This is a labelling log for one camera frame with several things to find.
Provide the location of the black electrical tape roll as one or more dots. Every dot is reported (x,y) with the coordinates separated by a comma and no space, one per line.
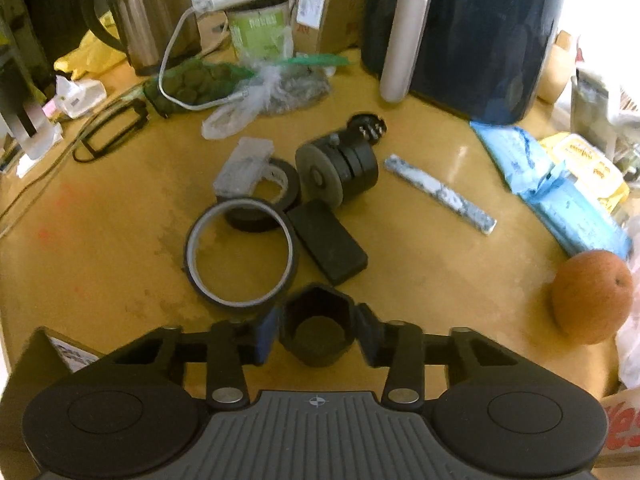
(291,181)

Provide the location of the orange fruit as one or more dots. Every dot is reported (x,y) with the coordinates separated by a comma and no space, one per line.
(592,297)

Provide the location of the green labelled tub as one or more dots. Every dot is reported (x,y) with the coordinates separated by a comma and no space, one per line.
(260,30)

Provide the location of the stainless steel electric kettle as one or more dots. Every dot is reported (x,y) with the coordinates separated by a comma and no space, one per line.
(145,15)

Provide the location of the yellow plastic bag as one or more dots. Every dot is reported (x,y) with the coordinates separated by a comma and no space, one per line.
(85,55)

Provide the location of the black rectangular frame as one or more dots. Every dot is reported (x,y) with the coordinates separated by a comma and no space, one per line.
(82,145)

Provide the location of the metal container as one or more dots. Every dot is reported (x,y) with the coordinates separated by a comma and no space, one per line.
(587,100)

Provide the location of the silver marbled stick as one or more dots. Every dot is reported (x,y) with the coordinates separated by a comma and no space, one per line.
(440,200)

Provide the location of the clear plastic bag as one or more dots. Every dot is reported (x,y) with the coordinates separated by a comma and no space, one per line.
(260,92)

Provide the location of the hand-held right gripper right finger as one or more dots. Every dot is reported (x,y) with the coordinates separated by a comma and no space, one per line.
(369,335)

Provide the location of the tall brown cardboard box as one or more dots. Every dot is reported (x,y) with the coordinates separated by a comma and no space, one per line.
(325,5)

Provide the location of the black rectangular block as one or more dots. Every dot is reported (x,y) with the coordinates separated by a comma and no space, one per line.
(327,242)

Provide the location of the small clear plastic box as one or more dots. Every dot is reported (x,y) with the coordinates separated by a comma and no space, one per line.
(240,170)

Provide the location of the grey metal stand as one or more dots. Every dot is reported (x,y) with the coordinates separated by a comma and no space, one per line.
(22,120)

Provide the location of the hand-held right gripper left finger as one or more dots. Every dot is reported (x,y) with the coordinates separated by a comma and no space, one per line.
(265,337)

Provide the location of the dark blue air fryer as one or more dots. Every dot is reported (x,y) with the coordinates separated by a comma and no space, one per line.
(460,35)

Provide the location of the blue wet wipes pack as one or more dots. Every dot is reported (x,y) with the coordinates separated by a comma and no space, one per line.
(575,215)
(505,155)

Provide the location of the black wheel-shaped mount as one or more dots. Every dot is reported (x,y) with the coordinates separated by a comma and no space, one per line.
(345,165)

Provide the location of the small black pronged mount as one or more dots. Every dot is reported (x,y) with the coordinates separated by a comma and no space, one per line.
(367,124)

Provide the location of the black hexagonal cap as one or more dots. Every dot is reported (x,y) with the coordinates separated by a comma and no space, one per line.
(317,325)

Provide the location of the yellow wet wipes pack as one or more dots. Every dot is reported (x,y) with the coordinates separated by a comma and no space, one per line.
(590,160)

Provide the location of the green plastic wrapper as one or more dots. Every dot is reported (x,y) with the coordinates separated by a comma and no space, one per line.
(315,60)

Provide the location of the bag of dark green discs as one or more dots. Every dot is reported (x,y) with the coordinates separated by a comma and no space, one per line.
(195,82)

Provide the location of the thin amber tape roll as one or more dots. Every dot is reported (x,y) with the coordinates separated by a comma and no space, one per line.
(192,255)

